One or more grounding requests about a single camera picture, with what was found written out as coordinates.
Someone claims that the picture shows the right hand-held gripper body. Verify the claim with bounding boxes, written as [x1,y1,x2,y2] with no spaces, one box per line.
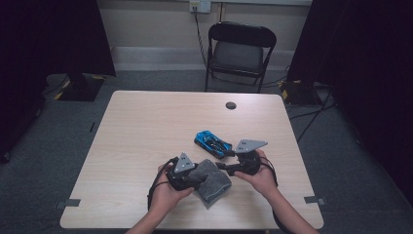
[234,138,269,176]

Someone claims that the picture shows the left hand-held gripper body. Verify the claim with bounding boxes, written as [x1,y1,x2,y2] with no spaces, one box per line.
[166,152,200,192]

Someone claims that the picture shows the grey cloth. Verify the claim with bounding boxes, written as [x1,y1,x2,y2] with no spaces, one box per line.
[188,158,233,210]

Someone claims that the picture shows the blue toy car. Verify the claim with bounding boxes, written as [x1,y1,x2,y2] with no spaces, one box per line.
[194,130,235,160]

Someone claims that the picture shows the person's right hand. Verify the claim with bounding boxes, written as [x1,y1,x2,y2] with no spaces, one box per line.
[233,149,281,200]

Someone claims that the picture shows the person's left hand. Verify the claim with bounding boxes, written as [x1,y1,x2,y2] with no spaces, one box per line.
[149,162,196,216]

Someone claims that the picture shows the grey tape strip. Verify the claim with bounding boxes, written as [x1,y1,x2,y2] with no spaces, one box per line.
[55,198,82,210]
[303,195,325,207]

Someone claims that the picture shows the black stand base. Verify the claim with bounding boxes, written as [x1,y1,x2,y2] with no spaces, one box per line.
[281,79,323,107]
[57,72,105,102]

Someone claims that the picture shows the black folding chair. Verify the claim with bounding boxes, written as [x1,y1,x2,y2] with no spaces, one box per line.
[204,20,278,95]

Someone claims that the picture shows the dark curtain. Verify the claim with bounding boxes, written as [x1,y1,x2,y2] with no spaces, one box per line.
[286,0,413,207]
[0,0,117,164]

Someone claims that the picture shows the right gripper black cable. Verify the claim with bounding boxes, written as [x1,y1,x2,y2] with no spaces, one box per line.
[259,155,287,234]

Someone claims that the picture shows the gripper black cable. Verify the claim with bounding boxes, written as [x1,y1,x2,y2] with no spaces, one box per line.
[146,157,180,212]
[259,155,287,234]

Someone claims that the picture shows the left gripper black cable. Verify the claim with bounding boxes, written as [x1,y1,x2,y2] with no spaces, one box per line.
[146,157,180,212]

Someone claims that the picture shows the black floor cables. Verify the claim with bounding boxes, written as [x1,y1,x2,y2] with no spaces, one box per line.
[287,87,337,144]

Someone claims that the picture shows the black socket cable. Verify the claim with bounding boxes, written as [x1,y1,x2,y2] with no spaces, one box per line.
[193,7,209,68]

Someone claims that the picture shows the white wall socket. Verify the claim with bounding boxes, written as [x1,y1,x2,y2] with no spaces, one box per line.
[189,0,212,14]

